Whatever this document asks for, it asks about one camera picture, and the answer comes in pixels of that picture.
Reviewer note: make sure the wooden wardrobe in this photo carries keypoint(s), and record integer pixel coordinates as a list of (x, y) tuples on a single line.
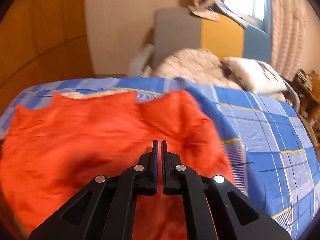
[(42, 30)]

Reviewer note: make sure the bed with blue plaid sheet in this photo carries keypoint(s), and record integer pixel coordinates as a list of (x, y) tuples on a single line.
[(262, 135)]

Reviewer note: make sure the patterned beige curtain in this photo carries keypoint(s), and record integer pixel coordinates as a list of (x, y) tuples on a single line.
[(290, 30)]

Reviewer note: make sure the grey yellow blue sofa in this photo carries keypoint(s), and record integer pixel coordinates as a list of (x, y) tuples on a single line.
[(177, 32)]

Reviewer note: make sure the patterned curtain with grey lining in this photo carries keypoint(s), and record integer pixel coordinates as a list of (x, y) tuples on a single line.
[(212, 5)]

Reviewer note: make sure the orange quilted jacket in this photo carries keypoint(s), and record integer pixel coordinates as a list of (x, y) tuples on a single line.
[(75, 142)]

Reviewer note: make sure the white pillow with deer print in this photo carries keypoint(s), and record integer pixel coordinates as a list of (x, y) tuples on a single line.
[(257, 75)]

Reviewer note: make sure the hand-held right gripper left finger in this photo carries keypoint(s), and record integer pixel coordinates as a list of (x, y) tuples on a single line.
[(155, 172)]

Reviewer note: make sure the wooden desk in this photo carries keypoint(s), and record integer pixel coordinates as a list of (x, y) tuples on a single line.
[(308, 90)]

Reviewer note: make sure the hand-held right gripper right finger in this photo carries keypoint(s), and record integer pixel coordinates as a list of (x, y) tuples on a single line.
[(165, 172)]

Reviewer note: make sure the cream quilted blanket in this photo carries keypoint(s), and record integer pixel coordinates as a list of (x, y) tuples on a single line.
[(190, 67)]

